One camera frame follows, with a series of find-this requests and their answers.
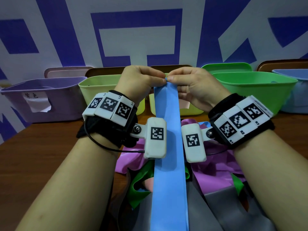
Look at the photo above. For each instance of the person's left hand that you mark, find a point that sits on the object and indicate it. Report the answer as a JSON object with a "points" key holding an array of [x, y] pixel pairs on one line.
{"points": [[137, 81]]}

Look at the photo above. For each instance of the person's right hand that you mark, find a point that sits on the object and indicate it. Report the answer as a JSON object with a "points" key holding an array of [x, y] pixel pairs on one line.
{"points": [[199, 86]]}

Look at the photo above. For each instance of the person's right thumb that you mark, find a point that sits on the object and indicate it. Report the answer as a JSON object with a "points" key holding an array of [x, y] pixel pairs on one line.
{"points": [[179, 79]]}

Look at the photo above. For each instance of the person's left thumb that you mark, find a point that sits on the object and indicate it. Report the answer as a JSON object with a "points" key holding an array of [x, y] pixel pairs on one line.
{"points": [[157, 81]]}

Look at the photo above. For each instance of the long blue elastic band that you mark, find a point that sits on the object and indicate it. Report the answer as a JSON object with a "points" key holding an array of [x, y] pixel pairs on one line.
{"points": [[169, 165]]}

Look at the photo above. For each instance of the person's right forearm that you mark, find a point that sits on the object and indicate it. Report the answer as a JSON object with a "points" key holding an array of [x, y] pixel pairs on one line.
{"points": [[272, 180]]}

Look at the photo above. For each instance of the person's left forearm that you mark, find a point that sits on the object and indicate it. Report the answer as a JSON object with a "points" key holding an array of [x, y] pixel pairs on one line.
{"points": [[72, 185]]}

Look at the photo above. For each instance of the yellow-green plastic bin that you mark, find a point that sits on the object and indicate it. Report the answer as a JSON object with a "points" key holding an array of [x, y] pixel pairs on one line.
{"points": [[192, 112]]}

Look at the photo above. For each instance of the green bin lid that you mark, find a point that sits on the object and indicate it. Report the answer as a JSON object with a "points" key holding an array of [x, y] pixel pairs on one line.
{"points": [[226, 67]]}

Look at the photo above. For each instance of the light green plastic bin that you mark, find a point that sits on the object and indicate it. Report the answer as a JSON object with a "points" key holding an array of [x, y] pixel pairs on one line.
{"points": [[101, 87]]}

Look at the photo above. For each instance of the bright green plastic bin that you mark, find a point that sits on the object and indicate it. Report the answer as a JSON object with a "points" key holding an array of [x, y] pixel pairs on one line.
{"points": [[259, 91]]}

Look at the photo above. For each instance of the purple elastic band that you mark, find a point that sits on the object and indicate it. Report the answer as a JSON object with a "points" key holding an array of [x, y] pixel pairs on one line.
{"points": [[216, 170], [130, 161]]}

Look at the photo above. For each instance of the purple plastic bin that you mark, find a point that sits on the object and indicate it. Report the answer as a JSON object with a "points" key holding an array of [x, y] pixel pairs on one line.
{"points": [[62, 101]]}

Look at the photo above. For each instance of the pink elastic band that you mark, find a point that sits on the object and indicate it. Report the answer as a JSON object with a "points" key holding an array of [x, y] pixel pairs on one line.
{"points": [[148, 184]]}

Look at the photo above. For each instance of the green elastic band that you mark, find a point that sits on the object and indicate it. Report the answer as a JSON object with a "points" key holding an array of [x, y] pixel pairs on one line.
{"points": [[237, 185], [140, 187]]}

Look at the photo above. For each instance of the light blue plastic bin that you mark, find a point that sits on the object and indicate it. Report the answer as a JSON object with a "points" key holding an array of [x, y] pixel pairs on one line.
{"points": [[297, 96]]}

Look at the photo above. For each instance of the white paper label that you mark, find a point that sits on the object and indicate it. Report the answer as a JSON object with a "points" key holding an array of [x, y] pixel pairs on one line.
{"points": [[36, 103]]}

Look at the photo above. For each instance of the dark grey elastic band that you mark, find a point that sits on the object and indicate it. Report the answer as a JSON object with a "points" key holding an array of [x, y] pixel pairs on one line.
{"points": [[130, 216]]}

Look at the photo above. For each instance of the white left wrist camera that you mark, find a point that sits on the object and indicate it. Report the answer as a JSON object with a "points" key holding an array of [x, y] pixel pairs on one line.
{"points": [[156, 139]]}

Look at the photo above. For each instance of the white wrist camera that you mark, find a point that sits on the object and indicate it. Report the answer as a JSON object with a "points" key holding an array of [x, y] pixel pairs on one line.
{"points": [[193, 144], [156, 139]]}

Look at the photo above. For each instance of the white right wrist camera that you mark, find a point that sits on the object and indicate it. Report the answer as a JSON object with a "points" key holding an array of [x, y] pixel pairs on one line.
{"points": [[193, 144]]}

